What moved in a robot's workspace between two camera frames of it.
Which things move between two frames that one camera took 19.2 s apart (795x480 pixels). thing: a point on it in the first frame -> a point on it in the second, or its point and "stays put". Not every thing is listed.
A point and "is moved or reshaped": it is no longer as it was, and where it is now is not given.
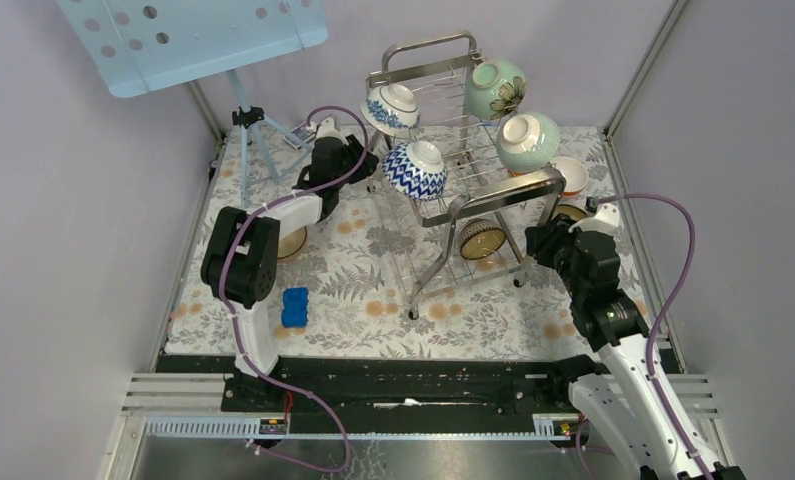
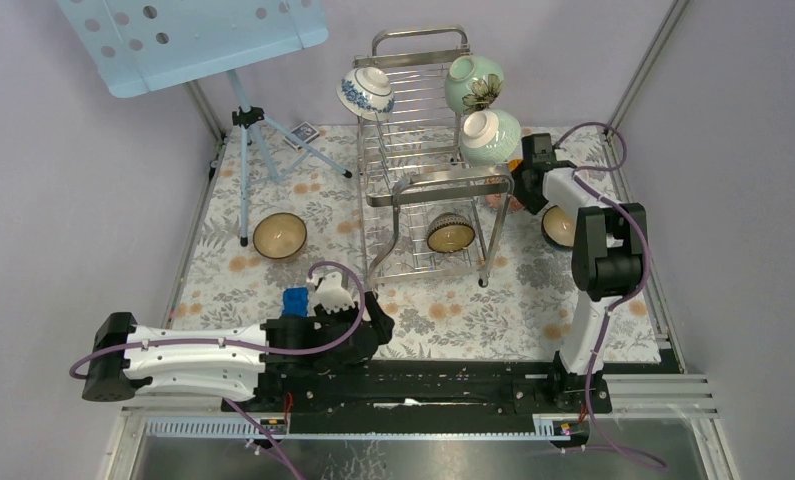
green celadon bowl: [494, 88] -> [472, 83]
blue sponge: [295, 307] stays put
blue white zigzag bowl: [417, 170] -> [494, 200]
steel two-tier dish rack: [438, 149] is moved or reshaped
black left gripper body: [351, 157] -> [340, 317]
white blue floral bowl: [391, 110] -> [367, 92]
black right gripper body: [553, 246] -> [532, 203]
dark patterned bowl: [480, 238] -> [449, 232]
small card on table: [300, 135] stays put
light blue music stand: [146, 45] stays put
